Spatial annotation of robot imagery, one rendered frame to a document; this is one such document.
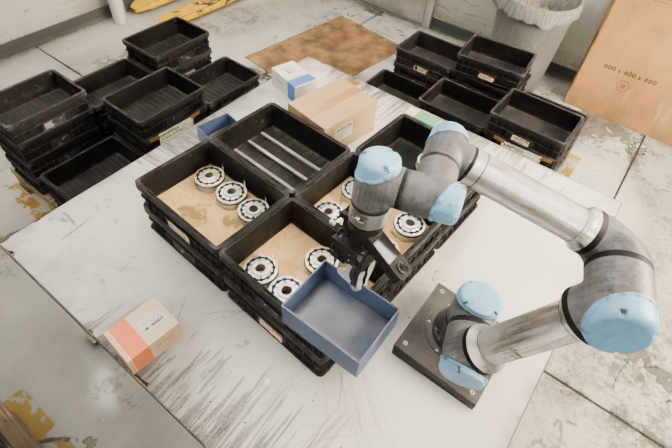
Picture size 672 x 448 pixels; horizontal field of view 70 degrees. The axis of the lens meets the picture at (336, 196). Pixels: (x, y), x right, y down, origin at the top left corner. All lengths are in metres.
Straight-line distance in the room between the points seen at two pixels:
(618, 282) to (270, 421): 0.89
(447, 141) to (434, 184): 0.12
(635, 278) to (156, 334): 1.14
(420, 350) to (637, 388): 1.37
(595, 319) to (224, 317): 1.01
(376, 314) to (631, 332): 0.48
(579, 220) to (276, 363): 0.88
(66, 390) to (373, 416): 1.39
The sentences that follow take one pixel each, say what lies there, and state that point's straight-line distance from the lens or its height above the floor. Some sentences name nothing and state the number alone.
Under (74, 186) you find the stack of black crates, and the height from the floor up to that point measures 0.27.
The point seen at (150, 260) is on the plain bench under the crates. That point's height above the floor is 0.70.
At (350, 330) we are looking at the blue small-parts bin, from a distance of 1.07.
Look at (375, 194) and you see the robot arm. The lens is 0.82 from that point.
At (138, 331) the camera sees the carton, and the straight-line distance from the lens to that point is 1.46.
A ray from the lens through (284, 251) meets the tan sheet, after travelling 1.47.
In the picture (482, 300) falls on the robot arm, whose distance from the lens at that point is 1.29.
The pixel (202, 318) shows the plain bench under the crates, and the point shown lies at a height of 0.70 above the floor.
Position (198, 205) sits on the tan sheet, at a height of 0.83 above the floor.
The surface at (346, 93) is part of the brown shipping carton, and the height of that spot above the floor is 0.86.
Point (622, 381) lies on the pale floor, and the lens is 2.58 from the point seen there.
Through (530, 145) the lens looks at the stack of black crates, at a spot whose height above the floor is 0.51.
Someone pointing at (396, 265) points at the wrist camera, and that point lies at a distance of 0.93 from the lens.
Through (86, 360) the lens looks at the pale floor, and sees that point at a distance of 2.39.
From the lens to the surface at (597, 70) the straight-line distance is 3.95.
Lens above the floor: 2.01
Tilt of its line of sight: 47 degrees down
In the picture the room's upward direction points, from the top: 5 degrees clockwise
